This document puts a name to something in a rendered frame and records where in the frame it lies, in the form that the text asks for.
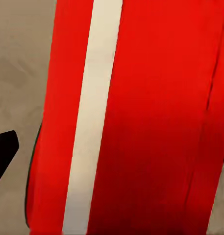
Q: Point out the coffee table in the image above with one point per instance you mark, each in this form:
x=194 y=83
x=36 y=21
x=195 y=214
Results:
x=26 y=28

